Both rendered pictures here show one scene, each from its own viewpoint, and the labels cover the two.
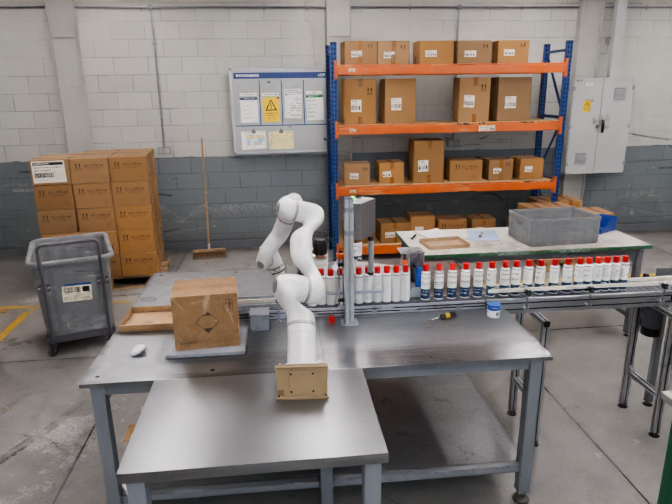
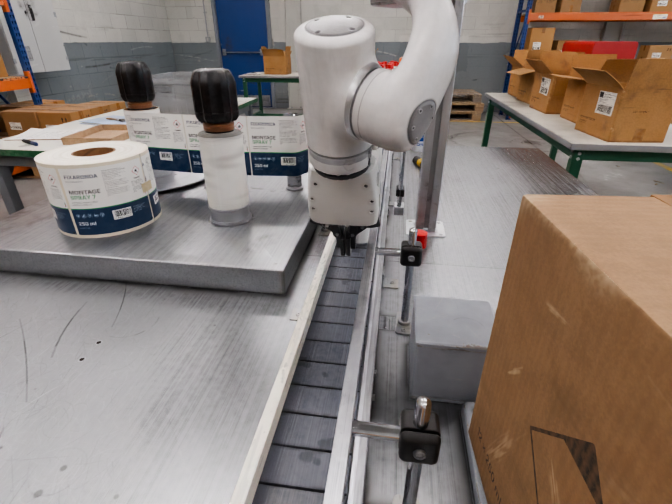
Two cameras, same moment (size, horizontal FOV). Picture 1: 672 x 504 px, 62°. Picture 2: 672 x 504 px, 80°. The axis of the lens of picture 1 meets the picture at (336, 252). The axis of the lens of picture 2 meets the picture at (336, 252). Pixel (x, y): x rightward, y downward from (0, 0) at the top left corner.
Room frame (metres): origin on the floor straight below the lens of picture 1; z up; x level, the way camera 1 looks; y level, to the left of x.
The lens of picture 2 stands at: (2.73, 0.82, 1.22)
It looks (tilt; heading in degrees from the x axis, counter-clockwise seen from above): 28 degrees down; 284
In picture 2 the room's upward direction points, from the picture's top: straight up
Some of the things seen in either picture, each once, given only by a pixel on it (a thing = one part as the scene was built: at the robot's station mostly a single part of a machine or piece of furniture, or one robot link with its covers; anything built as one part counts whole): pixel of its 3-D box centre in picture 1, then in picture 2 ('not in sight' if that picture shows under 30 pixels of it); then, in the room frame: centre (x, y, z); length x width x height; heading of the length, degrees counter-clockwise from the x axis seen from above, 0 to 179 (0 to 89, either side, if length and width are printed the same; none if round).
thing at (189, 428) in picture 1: (259, 397); not in sight; (2.03, 0.32, 0.81); 0.90 x 0.90 x 0.04; 6
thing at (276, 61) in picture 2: not in sight; (276, 60); (5.16, -5.42, 0.97); 0.47 x 0.41 x 0.37; 92
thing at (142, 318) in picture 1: (154, 317); not in sight; (2.78, 0.98, 0.85); 0.30 x 0.26 x 0.04; 95
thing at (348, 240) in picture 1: (348, 261); (442, 73); (2.73, -0.07, 1.16); 0.04 x 0.04 x 0.67; 5
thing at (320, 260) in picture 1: (320, 263); (222, 149); (3.14, 0.09, 1.03); 0.09 x 0.09 x 0.30
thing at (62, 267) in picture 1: (75, 284); not in sight; (4.40, 2.18, 0.48); 0.89 x 0.63 x 0.96; 25
